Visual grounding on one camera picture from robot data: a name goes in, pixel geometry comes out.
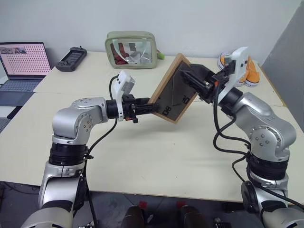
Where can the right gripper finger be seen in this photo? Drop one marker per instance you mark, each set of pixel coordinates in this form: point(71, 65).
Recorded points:
point(200, 70)
point(193, 82)

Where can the orange white sneaker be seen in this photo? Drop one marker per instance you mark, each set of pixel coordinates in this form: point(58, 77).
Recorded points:
point(241, 83)
point(253, 71)
point(222, 60)

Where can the green transparent toiletry bag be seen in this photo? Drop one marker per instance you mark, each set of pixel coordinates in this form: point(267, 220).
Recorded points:
point(131, 38)

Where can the open grey laptop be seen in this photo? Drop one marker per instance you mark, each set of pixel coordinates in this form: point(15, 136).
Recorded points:
point(23, 64)

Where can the black handheld controller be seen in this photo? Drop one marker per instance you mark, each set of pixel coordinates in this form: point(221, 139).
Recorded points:
point(71, 59)

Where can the small green object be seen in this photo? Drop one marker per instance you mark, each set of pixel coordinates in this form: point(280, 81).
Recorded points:
point(161, 56)

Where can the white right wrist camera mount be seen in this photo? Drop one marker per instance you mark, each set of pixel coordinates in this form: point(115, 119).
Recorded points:
point(238, 64)

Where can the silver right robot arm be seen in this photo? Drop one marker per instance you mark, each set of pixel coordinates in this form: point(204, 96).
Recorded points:
point(261, 118)

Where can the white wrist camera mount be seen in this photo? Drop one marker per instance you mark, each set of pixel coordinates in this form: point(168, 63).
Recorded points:
point(123, 82)
point(238, 64)

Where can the wooden framed black clock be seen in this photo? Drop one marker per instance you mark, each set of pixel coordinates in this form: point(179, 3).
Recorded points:
point(169, 95)

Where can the dark rounded shape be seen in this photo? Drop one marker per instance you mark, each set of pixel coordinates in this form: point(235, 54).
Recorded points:
point(134, 217)
point(192, 217)

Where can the red floor tape piece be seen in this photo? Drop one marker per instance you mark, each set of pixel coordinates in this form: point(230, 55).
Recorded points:
point(143, 204)
point(181, 204)

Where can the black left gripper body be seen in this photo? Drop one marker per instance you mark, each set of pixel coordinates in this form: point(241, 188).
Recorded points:
point(129, 109)

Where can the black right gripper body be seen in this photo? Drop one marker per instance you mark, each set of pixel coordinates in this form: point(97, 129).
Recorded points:
point(210, 88)

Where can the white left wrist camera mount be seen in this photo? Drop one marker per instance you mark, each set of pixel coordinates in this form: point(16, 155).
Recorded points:
point(123, 82)

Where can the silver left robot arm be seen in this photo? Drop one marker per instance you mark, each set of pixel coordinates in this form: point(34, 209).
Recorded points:
point(71, 118)

